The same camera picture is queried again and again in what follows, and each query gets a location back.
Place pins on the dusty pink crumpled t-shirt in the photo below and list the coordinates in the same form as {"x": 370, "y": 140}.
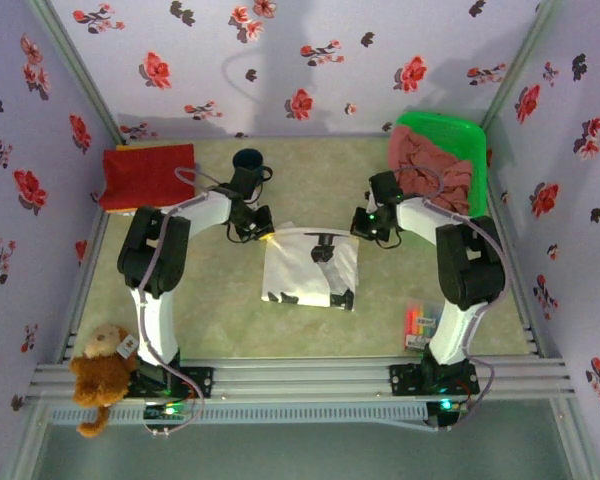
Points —
{"x": 420, "y": 150}

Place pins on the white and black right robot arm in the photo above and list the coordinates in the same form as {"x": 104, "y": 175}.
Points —
{"x": 452, "y": 330}

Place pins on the white t-shirt with black print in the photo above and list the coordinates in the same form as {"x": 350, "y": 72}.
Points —
{"x": 295, "y": 270}

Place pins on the aluminium side rail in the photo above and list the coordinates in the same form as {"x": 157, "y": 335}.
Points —
{"x": 80, "y": 300}
{"x": 525, "y": 320}

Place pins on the green plastic basket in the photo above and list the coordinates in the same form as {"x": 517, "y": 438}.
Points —
{"x": 475, "y": 150}

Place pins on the brown monkey plush toy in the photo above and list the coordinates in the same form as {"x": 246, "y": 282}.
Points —
{"x": 100, "y": 380}

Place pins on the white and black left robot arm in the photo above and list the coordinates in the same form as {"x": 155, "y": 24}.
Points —
{"x": 157, "y": 320}

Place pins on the red folded t-shirt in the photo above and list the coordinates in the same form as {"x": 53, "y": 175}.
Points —
{"x": 145, "y": 175}

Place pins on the aluminium cross rail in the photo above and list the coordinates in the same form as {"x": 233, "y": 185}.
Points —
{"x": 305, "y": 380}

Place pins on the pack of coloured markers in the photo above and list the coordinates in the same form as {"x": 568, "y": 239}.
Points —
{"x": 415, "y": 325}

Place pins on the dark blue mug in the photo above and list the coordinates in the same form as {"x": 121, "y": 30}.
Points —
{"x": 242, "y": 157}

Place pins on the aluminium corner post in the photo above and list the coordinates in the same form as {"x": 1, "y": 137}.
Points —
{"x": 522, "y": 55}
{"x": 75, "y": 65}

